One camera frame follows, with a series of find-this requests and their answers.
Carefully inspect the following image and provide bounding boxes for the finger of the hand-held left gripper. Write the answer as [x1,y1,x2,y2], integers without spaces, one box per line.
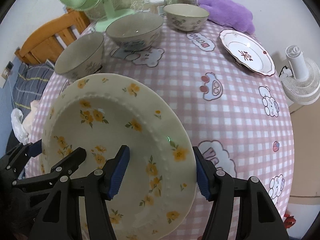
[0,139,43,180]
[11,147,87,195]

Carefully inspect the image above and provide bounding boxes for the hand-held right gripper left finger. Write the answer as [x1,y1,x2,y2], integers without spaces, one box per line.
[30,145,131,240]

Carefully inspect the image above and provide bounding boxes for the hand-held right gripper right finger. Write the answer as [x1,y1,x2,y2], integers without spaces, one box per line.
[193,146,290,240]

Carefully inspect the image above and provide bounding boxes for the yellow floral plate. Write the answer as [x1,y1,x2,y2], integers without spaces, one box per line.
[41,73,198,240]

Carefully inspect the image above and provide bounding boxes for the tall floral ceramic bowl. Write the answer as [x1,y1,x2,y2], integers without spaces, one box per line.
[54,32,105,80]

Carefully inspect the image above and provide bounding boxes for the white plate with red print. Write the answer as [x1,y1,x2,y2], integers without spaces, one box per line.
[219,29,276,77]

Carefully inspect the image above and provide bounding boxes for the wide grey ceramic bowl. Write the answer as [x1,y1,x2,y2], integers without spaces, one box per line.
[105,12,163,53]

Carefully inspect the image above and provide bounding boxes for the small floral ceramic bowl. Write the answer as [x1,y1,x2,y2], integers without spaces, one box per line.
[163,4,210,32]

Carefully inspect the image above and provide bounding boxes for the peach cloth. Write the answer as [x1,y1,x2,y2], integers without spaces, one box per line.
[22,100,40,140]

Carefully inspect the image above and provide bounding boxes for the blue striped bedding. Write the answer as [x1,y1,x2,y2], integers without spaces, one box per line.
[11,62,56,117]

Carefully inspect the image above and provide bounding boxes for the pink checkered tablecloth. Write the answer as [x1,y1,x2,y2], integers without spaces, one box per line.
[25,5,294,240]

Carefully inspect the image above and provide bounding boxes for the red and white plastic bag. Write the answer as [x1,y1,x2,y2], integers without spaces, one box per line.
[284,212,297,229]

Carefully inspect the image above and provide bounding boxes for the beige cabinet door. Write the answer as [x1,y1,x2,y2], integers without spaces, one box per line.
[287,102,320,198]

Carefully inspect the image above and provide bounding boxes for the wooden chair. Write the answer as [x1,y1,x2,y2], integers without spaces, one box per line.
[14,8,91,65]

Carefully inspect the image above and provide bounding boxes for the white standing fan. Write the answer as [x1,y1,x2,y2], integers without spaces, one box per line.
[280,45,320,105]

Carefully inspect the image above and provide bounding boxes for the purple plush toy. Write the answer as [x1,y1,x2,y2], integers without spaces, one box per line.
[197,0,256,35]

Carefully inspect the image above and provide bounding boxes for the wall socket panel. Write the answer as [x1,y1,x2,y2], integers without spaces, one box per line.
[1,61,14,80]

